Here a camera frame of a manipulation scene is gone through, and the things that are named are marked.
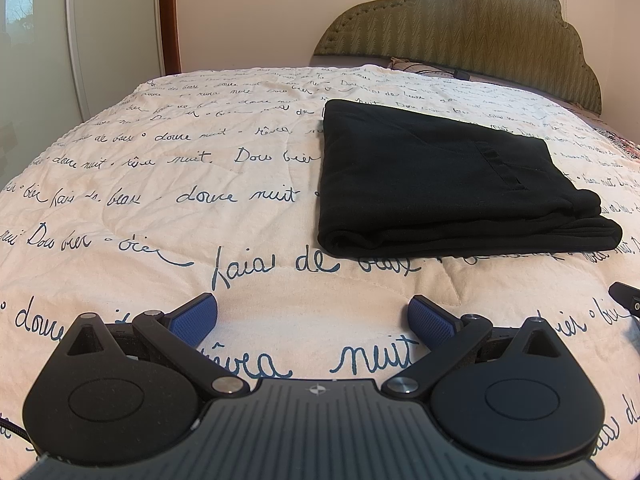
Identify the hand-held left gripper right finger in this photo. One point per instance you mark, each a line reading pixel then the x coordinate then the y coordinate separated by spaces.
pixel 430 322

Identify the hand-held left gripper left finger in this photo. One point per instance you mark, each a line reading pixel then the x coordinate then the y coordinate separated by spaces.
pixel 195 322

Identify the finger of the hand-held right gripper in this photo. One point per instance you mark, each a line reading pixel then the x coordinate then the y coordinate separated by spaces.
pixel 627 297

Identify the black pants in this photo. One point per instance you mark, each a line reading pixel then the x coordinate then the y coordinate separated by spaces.
pixel 430 185

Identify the floral bed sheet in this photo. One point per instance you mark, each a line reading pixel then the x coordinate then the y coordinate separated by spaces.
pixel 620 140

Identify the cream script-printed bedspread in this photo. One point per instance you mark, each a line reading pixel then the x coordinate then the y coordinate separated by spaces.
pixel 200 160

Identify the olive green padded headboard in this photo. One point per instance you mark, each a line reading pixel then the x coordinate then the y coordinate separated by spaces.
pixel 475 25

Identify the white wardrobe door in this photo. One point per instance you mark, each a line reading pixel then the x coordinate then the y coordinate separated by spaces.
pixel 45 50

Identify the brown wooden door frame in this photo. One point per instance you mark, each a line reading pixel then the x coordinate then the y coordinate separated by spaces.
pixel 170 15

